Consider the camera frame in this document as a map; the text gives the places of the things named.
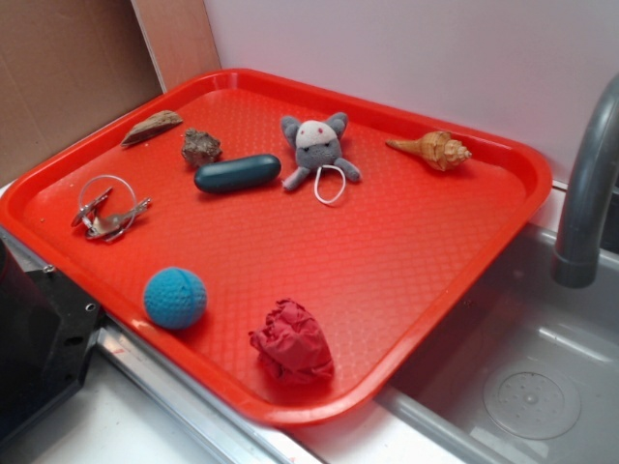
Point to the brown cardboard panel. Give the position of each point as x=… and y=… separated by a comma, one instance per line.
x=68, y=68

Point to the red plastic tray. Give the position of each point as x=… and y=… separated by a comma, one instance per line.
x=378, y=269

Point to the grey-brown rock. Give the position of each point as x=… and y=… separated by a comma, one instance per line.
x=200, y=148

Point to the dark teal capsule case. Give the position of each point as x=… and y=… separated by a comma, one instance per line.
x=236, y=174

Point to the crumpled red paper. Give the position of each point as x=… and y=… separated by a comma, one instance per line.
x=292, y=347

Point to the grey plush toy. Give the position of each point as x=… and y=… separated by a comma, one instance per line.
x=317, y=147

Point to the grey faucet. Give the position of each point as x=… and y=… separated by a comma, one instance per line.
x=589, y=218

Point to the orange spiral seashell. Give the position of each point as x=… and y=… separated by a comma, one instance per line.
x=437, y=149

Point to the grey sink basin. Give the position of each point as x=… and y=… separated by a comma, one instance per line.
x=522, y=369

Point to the blue dimpled ball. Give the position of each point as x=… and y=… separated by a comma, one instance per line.
x=175, y=298

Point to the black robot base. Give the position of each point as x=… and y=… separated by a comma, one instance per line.
x=48, y=329

